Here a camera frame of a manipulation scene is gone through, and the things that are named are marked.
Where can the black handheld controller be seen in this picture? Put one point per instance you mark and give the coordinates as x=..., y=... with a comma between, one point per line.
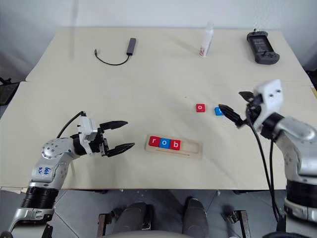
x=262, y=47

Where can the red letter block r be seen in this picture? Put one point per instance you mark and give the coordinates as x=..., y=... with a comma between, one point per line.
x=154, y=141

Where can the blue letter block o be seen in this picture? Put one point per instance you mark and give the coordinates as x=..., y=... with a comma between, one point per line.
x=164, y=143

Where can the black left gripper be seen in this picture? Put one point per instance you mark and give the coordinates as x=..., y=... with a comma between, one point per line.
x=102, y=143

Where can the black bag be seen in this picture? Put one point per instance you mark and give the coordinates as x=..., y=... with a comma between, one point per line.
x=7, y=90

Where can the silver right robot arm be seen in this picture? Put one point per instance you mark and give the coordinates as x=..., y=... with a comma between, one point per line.
x=297, y=132

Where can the red letter block o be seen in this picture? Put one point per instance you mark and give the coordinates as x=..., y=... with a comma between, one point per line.
x=200, y=108

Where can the white plastic bottle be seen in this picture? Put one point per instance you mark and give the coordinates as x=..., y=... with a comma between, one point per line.
x=206, y=42

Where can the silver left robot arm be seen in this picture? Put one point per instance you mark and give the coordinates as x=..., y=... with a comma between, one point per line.
x=53, y=148

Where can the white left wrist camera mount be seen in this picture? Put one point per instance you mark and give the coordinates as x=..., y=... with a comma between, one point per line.
x=86, y=127

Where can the red letter block b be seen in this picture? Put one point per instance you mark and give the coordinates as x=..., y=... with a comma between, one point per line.
x=175, y=144

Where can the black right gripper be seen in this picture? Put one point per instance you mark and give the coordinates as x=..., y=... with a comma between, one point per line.
x=252, y=111

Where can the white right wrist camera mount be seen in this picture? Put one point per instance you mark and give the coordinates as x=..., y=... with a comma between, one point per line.
x=271, y=99

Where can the brown metal stand leg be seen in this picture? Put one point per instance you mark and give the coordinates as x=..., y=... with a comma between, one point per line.
x=240, y=223
x=104, y=225

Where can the blue letter block t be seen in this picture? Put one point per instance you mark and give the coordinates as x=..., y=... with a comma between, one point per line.
x=218, y=112

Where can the wooden letter tray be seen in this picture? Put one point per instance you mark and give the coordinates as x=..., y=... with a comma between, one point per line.
x=190, y=151

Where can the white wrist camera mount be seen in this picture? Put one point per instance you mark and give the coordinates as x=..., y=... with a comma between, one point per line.
x=271, y=99
x=86, y=127

